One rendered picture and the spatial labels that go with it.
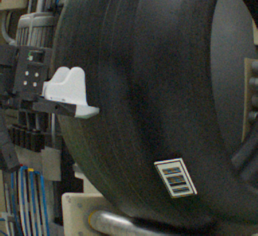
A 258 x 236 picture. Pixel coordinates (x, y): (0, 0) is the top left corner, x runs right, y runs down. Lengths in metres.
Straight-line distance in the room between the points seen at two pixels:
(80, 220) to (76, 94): 0.36
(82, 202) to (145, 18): 0.44
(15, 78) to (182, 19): 0.22
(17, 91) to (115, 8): 0.17
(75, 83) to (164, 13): 0.14
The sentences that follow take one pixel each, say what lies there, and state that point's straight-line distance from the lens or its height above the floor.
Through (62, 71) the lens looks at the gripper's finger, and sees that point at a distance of 1.07.
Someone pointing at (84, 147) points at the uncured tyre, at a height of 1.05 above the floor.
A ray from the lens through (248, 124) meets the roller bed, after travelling 1.73.
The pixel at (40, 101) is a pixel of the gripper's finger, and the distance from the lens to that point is 0.99.
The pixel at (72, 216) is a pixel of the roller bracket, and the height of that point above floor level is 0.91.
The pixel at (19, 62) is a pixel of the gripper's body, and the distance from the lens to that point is 0.98.
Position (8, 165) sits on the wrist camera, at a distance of 0.99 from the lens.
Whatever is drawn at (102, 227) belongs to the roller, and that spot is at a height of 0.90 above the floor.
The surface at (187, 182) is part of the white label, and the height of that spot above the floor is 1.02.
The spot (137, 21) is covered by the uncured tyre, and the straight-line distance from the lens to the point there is 1.01.
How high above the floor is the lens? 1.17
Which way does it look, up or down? 3 degrees down
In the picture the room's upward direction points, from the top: 3 degrees clockwise
